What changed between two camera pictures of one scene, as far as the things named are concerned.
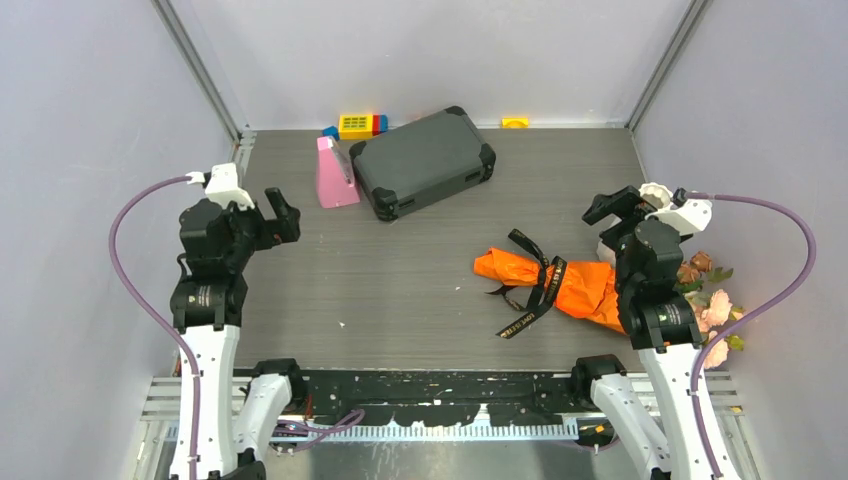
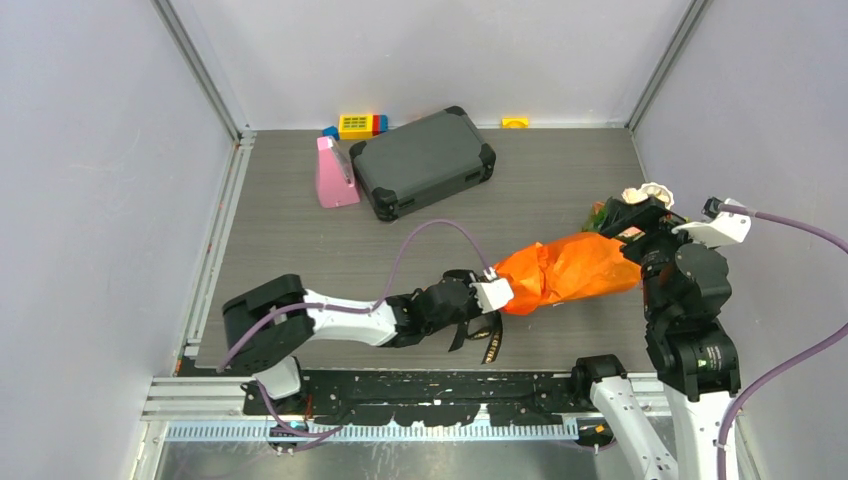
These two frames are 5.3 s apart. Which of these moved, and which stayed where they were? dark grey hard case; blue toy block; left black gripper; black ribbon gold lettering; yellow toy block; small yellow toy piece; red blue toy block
Moved: left black gripper; black ribbon gold lettering
Stayed: red blue toy block; small yellow toy piece; dark grey hard case; blue toy block; yellow toy block
